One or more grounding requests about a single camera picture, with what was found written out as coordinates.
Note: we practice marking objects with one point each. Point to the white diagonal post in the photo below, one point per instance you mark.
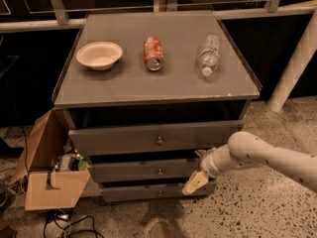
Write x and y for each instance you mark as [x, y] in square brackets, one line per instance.
[303, 53]

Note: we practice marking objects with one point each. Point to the grey bottom drawer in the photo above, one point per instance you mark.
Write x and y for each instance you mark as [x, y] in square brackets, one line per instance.
[142, 192]

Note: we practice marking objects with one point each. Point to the grey drawer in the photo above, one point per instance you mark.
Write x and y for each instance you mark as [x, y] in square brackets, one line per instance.
[160, 169]
[142, 192]
[153, 138]

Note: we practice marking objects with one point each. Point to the metal railing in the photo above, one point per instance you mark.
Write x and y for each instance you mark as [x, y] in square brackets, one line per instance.
[44, 15]

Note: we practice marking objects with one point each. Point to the grey top drawer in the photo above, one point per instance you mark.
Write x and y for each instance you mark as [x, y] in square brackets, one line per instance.
[153, 138]

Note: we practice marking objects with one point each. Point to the clear plastic water bottle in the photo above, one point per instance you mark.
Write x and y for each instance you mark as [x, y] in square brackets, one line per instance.
[209, 56]

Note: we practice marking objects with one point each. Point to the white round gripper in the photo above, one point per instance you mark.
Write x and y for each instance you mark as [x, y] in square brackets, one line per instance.
[207, 163]

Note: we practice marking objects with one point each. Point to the grey drawer cabinet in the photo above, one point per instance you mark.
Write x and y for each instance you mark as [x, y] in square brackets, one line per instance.
[129, 94]

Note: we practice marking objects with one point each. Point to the orange soda can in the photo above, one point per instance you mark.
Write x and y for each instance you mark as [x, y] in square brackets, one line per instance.
[153, 55]

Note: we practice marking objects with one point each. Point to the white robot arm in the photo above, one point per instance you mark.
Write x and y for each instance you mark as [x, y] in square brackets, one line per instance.
[245, 150]

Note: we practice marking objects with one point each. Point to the open cardboard box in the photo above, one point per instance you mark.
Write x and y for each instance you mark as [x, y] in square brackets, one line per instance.
[48, 190]

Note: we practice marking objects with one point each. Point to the white paper bowl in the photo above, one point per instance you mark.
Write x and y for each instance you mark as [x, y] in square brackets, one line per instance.
[99, 55]

